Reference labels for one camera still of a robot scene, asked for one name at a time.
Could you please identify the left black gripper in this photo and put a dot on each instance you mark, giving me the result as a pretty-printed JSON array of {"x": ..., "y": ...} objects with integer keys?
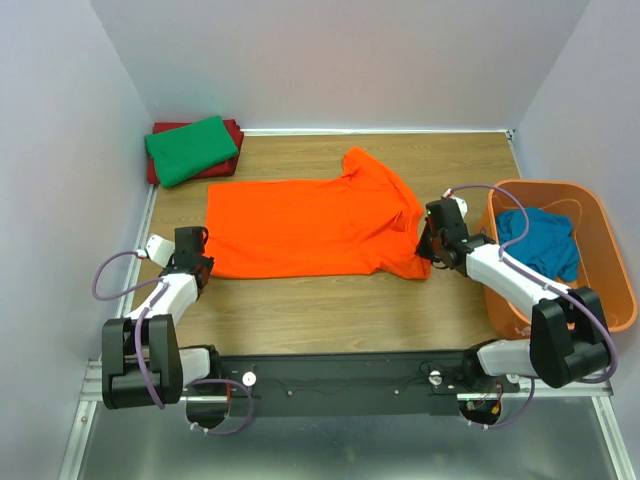
[{"x": 208, "y": 261}]

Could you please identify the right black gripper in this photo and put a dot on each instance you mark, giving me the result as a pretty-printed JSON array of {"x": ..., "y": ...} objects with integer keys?
[{"x": 422, "y": 248}]

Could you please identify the orange t shirt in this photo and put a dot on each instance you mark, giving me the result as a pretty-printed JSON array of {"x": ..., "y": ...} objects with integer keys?
[{"x": 361, "y": 222}]

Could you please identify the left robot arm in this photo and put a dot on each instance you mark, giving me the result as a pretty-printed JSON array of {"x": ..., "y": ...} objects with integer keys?
[{"x": 141, "y": 362}]

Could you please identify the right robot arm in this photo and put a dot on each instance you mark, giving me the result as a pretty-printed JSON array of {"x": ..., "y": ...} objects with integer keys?
[{"x": 569, "y": 340}]

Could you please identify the dark red folded t shirt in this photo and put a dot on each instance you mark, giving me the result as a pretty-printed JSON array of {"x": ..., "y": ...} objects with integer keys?
[{"x": 223, "y": 169}]

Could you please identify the green folded t shirt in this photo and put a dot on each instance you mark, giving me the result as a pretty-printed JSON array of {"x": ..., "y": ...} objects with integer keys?
[{"x": 184, "y": 152}]

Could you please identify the blue crumpled t shirt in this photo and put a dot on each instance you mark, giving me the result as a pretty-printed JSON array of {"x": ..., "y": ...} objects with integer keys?
[{"x": 548, "y": 248}]

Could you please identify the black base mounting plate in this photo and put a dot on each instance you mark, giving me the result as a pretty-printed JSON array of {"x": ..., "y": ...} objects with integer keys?
[{"x": 354, "y": 384}]

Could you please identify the orange plastic laundry basket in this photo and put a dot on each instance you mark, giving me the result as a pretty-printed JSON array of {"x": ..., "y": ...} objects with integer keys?
[{"x": 601, "y": 266}]

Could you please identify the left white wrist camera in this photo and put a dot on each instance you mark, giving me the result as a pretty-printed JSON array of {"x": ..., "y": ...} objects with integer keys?
[{"x": 157, "y": 249}]

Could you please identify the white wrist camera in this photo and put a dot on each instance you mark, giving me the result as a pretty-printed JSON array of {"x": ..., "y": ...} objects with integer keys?
[
  {"x": 460, "y": 202},
  {"x": 157, "y": 249}
]

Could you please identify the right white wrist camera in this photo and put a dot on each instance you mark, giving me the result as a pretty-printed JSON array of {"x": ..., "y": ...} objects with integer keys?
[{"x": 460, "y": 202}]

